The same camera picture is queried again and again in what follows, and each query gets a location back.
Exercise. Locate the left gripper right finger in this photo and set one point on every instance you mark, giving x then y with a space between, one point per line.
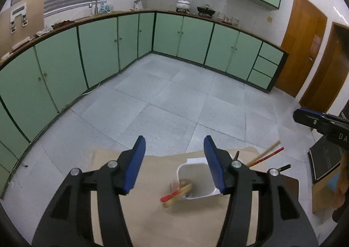
281 219

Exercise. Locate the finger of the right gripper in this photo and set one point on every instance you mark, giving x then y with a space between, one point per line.
315 125
305 115

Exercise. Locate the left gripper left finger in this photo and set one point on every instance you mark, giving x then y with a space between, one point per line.
67 220

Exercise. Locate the light wooden chopstick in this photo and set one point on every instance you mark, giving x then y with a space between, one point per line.
265 153

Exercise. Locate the red patterned wooden chopstick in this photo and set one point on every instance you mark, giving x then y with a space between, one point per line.
178 193

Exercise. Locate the plain wooden chopstick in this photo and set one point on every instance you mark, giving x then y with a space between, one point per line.
170 202

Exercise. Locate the green lower kitchen cabinets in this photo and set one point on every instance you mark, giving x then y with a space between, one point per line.
42 78

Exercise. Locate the right hand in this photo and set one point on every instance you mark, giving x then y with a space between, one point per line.
341 191

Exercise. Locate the wooden door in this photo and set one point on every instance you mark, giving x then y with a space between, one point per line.
302 42
331 72

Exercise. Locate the white twin utensil holder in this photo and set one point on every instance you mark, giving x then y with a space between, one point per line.
196 171

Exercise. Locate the black wok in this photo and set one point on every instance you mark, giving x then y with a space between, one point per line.
205 11

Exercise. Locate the white cooking pot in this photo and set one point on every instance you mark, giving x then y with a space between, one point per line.
183 6

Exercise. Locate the brown board with hooks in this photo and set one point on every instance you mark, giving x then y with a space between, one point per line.
20 21

